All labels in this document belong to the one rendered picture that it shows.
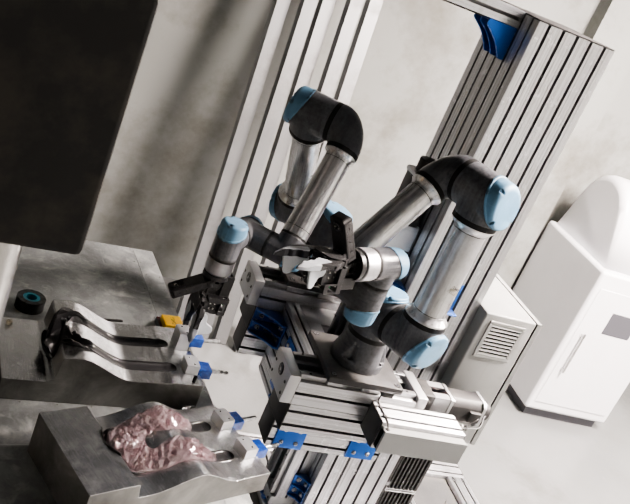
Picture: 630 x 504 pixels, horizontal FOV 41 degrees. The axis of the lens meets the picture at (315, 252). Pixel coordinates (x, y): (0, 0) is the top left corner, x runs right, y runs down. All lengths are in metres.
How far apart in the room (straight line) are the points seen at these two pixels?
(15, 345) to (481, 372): 1.34
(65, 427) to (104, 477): 0.16
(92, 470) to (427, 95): 3.17
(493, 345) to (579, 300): 2.16
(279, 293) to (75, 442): 1.00
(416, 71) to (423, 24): 0.24
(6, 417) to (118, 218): 2.48
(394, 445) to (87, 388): 0.81
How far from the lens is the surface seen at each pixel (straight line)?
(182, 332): 2.32
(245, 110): 3.92
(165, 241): 4.53
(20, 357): 2.19
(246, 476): 2.06
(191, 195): 4.43
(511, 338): 2.59
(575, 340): 4.77
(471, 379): 2.63
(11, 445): 2.03
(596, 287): 4.64
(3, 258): 0.69
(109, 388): 2.17
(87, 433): 1.93
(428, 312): 2.11
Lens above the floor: 2.10
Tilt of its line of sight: 22 degrees down
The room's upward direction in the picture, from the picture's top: 23 degrees clockwise
